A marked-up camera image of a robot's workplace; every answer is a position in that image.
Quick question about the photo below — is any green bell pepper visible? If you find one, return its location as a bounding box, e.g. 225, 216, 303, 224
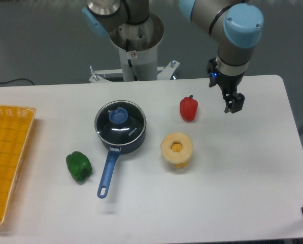
65, 151, 92, 183

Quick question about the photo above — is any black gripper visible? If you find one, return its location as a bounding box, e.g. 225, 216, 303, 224
206, 58, 245, 113

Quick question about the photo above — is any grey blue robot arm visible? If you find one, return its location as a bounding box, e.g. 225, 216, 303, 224
82, 1, 264, 113

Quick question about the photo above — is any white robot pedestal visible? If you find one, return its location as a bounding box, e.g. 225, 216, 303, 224
88, 12, 180, 84

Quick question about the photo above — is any yellow woven basket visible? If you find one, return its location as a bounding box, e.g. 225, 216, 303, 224
0, 105, 37, 225

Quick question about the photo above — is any dark blue saucepan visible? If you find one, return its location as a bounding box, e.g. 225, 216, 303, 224
97, 131, 146, 199

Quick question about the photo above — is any black cable on pedestal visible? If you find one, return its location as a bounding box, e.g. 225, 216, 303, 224
125, 38, 139, 81

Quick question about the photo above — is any beige ring on corn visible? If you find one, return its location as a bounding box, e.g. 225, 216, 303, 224
160, 132, 194, 170

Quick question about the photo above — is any red bell pepper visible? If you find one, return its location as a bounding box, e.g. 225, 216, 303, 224
179, 95, 198, 122

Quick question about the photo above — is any black floor cable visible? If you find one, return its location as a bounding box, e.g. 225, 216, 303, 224
0, 78, 37, 85

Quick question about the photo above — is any glass pot lid blue knob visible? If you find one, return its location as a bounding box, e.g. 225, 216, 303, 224
94, 100, 147, 146

